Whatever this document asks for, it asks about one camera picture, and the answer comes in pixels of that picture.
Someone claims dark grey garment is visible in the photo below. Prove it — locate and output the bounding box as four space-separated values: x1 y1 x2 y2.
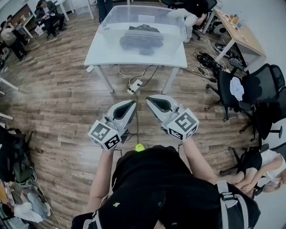
119 24 165 56

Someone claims black backpack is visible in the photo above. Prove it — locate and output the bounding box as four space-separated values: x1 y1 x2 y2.
0 127 43 190

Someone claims black white sneaker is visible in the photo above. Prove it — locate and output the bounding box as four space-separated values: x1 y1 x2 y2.
214 42 232 57

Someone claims person's black shirt torso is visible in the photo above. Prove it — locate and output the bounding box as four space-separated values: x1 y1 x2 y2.
71 145 261 229

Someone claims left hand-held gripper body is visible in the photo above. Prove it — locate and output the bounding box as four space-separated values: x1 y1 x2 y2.
88 116 135 151

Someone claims light wooden desk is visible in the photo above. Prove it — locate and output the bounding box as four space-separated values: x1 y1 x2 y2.
212 8 267 72

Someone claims tangle of black cables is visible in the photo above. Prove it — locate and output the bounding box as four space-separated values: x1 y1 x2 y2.
193 46 227 79

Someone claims grey shoulder strap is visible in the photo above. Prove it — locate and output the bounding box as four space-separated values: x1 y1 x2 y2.
216 180 249 229
88 210 106 229

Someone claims person's right forearm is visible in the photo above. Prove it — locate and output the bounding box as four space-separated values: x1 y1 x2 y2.
182 134 219 186

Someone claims black cable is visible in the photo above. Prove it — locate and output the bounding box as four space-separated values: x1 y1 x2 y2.
133 91 141 144
126 64 160 89

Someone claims person's left forearm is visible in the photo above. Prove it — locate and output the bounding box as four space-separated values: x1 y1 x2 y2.
86 146 115 213

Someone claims blue white fabric heap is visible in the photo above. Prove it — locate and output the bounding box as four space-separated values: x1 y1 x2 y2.
13 191 52 224

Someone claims white crumpled cloth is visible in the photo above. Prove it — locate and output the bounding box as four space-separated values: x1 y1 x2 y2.
230 76 245 101

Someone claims white desk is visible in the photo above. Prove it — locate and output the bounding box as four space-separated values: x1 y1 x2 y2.
50 0 95 21

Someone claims white table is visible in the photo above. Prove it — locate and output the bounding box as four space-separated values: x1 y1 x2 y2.
84 6 188 95

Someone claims white round case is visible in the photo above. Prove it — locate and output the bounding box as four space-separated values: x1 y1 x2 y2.
210 19 227 35

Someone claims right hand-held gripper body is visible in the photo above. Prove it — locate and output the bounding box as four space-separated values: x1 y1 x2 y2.
161 104 199 141

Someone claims clear plastic storage bin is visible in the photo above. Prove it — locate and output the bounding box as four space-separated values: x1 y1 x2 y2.
98 4 188 59

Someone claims brown wall panel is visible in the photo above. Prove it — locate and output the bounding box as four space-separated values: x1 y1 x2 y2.
11 3 34 25

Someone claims white cable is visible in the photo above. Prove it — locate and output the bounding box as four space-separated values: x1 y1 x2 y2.
117 64 135 79
196 28 215 52

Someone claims black office chair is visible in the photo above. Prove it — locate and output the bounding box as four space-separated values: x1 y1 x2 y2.
205 64 286 123
160 0 219 41
239 86 286 148

